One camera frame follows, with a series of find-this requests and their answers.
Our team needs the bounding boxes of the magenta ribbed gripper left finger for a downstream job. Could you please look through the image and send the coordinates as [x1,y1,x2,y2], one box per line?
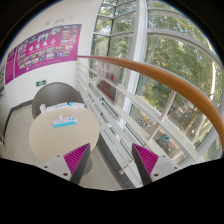
[42,142,92,186]

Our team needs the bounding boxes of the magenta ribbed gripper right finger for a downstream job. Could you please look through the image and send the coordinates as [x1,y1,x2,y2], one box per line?
[131,143,181,186]

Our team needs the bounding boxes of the round beige table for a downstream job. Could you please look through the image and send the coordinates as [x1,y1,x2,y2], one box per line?
[29,107,99,169]

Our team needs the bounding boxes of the white blue power strip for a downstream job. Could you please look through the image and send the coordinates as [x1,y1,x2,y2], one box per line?
[52,116,77,128]

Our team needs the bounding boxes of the white metal railing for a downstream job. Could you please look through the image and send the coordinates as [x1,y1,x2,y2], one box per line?
[77,58,204,187]

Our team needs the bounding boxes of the white box on table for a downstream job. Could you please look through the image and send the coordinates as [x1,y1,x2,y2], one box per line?
[46,102,85,112]

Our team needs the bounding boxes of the grey rounded chair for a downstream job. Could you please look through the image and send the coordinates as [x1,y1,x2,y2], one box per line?
[32,82,83,118]

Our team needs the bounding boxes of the green exit sign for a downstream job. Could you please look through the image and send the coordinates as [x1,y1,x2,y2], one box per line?
[36,80,46,86]

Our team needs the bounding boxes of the red white sign board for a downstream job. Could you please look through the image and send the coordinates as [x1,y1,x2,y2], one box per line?
[97,61,121,102]

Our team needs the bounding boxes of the brown wooden handrail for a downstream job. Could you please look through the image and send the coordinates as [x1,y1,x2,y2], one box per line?
[86,56,224,151]

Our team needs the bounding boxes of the white framed glass window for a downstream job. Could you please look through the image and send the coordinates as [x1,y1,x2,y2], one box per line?
[90,0,224,163]

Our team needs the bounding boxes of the large magenta wall poster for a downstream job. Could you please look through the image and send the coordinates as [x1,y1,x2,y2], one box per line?
[15,24,82,77]

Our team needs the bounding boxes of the small magenta wall poster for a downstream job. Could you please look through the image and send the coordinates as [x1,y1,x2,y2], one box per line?
[5,48,17,84]

